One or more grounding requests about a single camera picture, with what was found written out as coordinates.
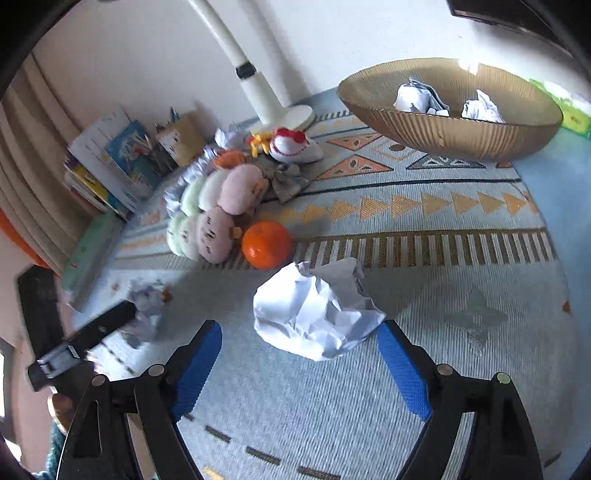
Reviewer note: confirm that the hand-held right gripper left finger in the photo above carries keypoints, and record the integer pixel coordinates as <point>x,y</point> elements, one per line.
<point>196,369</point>

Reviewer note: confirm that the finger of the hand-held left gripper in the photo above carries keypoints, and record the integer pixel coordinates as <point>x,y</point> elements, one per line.
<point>111,319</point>

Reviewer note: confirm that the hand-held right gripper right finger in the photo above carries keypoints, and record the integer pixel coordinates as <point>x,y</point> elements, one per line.
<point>404,369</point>

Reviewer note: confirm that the small paper ball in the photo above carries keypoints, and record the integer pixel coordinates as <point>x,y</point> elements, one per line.
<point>147,300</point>

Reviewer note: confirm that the large white paper ball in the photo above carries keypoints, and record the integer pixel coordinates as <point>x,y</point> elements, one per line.
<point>314,314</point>

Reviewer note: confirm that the gold ribbed bowl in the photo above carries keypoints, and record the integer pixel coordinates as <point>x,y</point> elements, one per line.
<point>443,134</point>

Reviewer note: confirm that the person's left forearm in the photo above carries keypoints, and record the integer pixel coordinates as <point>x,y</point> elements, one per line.
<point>54,450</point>

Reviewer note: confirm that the window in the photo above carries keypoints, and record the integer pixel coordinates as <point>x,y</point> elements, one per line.
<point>5,378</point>

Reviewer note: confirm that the black panel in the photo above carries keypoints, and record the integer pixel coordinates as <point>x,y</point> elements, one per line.
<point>39,304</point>

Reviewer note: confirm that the green flat book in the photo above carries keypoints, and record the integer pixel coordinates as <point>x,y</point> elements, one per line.
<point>92,258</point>

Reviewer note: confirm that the blue patterned rug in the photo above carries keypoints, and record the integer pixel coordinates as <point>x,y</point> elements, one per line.
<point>415,277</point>

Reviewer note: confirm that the orange fabric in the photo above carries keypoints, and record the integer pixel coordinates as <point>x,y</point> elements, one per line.
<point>18,240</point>

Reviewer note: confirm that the orange fruit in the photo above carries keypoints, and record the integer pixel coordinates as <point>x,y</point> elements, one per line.
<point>267,245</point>

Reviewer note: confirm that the row of pastel plush toys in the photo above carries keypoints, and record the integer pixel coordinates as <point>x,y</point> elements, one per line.
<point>217,217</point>

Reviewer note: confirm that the stack of children's books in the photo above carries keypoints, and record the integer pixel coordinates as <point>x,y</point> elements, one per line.
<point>111,161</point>

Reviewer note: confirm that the beige curtain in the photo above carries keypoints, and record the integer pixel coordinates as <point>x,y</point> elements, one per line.
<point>32,161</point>

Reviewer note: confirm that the cardboard pen holder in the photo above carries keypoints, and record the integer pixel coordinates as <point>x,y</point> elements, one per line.
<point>182,138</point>

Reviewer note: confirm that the grey patterned cloth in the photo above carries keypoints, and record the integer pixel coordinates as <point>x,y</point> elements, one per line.
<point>286,182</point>

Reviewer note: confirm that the white chicken plush toy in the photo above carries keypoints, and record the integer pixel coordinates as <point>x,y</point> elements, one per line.
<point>291,145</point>

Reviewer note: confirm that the green tissue packet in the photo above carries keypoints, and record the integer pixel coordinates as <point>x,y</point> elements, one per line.
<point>570,113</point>

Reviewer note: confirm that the dark wooden furniture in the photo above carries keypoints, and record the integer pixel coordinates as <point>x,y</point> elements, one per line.
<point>494,11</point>

